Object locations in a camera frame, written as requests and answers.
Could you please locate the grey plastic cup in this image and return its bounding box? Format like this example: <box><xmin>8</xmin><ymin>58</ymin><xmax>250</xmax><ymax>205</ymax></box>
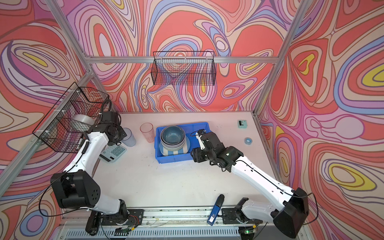
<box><xmin>122</xmin><ymin>128</ymin><xmax>136</xmax><ymax>147</ymax></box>

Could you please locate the pink plastic cup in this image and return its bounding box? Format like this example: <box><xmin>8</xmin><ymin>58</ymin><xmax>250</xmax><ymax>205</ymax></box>
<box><xmin>140</xmin><ymin>123</ymin><xmax>156</xmax><ymax>143</ymax></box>

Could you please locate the light green bowl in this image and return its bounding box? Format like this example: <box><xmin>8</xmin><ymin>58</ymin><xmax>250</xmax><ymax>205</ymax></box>
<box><xmin>160</xmin><ymin>142</ymin><xmax>187</xmax><ymax>152</ymax></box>

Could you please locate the dark blue bowl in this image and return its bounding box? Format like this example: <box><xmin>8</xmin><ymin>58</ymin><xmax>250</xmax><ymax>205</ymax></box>
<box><xmin>161</xmin><ymin>125</ymin><xmax>186</xmax><ymax>145</ymax></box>

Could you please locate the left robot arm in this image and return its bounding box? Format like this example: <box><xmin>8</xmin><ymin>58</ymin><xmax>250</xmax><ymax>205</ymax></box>
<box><xmin>51</xmin><ymin>111</ymin><xmax>128</xmax><ymax>218</ymax></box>

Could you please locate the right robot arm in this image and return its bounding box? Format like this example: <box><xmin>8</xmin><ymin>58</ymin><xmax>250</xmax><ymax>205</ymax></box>
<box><xmin>191</xmin><ymin>129</ymin><xmax>309</xmax><ymax>239</ymax></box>

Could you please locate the white tape roll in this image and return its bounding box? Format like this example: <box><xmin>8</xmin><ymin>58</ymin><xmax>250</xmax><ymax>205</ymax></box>
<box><xmin>70</xmin><ymin>114</ymin><xmax>95</xmax><ymax>133</ymax></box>

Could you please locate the mint calculator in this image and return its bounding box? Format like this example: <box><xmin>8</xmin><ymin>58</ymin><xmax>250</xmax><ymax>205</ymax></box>
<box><xmin>99</xmin><ymin>145</ymin><xmax>127</xmax><ymax>163</ymax></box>

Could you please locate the blue tape roll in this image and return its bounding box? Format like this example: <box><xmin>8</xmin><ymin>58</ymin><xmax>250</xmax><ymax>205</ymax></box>
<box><xmin>244</xmin><ymin>138</ymin><xmax>253</xmax><ymax>145</ymax></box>

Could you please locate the small mint timer box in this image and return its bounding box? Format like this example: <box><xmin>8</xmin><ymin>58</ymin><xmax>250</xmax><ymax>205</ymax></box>
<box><xmin>237</xmin><ymin>120</ymin><xmax>248</xmax><ymax>129</ymax></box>

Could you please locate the blue black handheld tool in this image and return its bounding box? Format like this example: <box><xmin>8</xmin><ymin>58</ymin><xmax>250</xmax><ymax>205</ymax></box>
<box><xmin>207</xmin><ymin>194</ymin><xmax>225</xmax><ymax>226</ymax></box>

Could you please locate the black device at base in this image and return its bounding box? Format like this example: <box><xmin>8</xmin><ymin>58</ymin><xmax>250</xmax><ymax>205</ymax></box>
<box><xmin>85</xmin><ymin>211</ymin><xmax>100</xmax><ymax>236</ymax></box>

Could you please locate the left wire basket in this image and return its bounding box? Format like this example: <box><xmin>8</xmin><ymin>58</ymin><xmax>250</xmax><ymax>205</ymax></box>
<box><xmin>33</xmin><ymin>83</ymin><xmax>109</xmax><ymax>153</ymax></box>

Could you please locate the wire basket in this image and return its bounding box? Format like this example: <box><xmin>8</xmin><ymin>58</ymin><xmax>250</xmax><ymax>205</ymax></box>
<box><xmin>33</xmin><ymin>83</ymin><xmax>109</xmax><ymax>153</ymax></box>
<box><xmin>151</xmin><ymin>51</ymin><xmax>217</xmax><ymax>87</ymax></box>

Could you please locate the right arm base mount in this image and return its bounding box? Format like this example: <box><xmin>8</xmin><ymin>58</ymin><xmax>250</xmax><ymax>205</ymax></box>
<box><xmin>219</xmin><ymin>198</ymin><xmax>263</xmax><ymax>226</ymax></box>

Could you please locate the back wire basket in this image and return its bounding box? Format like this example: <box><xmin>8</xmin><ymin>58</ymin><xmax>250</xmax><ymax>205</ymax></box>
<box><xmin>151</xmin><ymin>51</ymin><xmax>217</xmax><ymax>87</ymax></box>

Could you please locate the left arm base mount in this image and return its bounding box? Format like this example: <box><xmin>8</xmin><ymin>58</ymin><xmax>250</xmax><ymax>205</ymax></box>
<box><xmin>102</xmin><ymin>209</ymin><xmax>144</xmax><ymax>227</ymax></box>

